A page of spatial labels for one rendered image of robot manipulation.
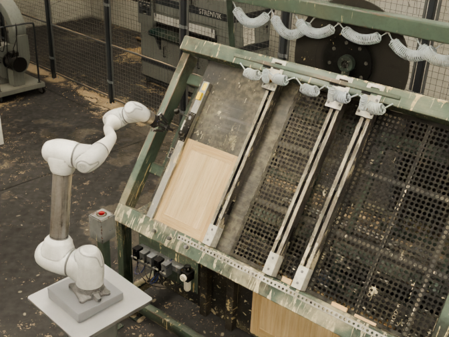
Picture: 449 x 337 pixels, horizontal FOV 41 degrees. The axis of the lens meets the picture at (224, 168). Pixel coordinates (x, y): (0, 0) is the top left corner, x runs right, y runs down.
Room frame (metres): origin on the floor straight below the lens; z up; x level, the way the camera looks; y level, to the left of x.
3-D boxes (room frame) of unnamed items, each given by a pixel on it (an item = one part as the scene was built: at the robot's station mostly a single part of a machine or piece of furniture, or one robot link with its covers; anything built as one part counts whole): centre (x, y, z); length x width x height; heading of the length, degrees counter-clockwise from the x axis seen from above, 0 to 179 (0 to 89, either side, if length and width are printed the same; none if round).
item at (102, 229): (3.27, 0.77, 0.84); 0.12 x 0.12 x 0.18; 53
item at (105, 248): (3.27, 0.77, 0.38); 0.06 x 0.06 x 0.75; 53
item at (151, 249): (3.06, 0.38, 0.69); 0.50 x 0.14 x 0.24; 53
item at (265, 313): (2.75, -0.58, 0.52); 0.90 x 0.02 x 0.55; 53
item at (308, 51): (3.72, -0.75, 1.85); 0.80 x 0.06 x 0.80; 53
